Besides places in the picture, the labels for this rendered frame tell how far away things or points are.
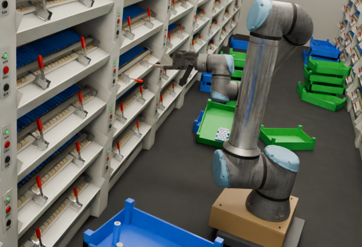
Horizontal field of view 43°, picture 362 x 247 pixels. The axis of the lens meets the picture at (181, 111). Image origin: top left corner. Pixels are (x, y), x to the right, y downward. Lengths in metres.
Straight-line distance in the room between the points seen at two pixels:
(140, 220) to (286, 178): 0.73
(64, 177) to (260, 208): 0.79
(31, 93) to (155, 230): 0.51
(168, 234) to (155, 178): 1.07
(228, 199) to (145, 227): 0.72
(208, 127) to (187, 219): 0.90
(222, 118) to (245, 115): 1.20
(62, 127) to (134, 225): 0.42
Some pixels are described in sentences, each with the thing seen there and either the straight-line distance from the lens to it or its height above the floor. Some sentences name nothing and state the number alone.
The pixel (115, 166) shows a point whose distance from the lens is 2.13.
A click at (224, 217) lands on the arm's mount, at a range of 1.94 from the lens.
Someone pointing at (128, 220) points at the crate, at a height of 0.42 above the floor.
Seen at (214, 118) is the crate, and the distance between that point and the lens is 2.91.
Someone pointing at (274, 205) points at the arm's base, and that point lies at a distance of 1.91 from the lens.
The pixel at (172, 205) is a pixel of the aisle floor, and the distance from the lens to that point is 2.17.
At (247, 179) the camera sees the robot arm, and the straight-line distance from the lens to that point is 1.80.
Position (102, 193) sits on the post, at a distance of 2.02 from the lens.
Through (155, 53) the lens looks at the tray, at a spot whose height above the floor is 0.57.
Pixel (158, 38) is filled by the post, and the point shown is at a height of 0.65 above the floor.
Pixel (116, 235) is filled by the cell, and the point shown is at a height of 0.43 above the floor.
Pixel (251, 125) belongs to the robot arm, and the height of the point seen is 0.56.
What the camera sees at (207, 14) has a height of 0.57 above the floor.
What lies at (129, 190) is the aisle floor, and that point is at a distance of 2.24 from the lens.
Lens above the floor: 1.22
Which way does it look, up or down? 22 degrees down
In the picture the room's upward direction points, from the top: 8 degrees clockwise
